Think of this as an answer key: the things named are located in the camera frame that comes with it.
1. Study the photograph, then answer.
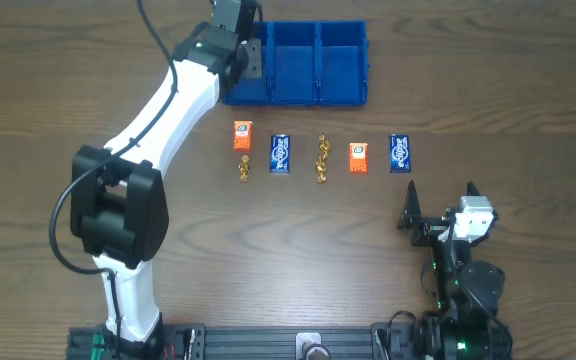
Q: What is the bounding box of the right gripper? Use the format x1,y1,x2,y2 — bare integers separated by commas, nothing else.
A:
397,179,483,247

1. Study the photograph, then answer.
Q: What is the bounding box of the blue candy pack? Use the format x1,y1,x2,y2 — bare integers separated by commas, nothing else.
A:
269,133,292,175
389,133,412,174

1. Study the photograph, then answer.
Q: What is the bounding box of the orange candy box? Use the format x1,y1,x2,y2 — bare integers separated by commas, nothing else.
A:
232,120,254,152
348,142,370,175

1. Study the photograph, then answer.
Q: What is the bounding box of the blue tray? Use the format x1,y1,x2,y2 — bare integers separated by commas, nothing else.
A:
221,19,371,107

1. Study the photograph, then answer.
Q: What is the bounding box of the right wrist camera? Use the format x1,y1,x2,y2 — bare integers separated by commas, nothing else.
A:
449,195,495,245

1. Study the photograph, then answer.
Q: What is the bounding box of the black cable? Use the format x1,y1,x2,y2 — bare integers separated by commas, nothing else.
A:
49,0,179,276
419,259,442,309

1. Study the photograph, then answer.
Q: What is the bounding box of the mounting rail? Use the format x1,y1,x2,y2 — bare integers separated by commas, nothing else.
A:
66,323,514,360

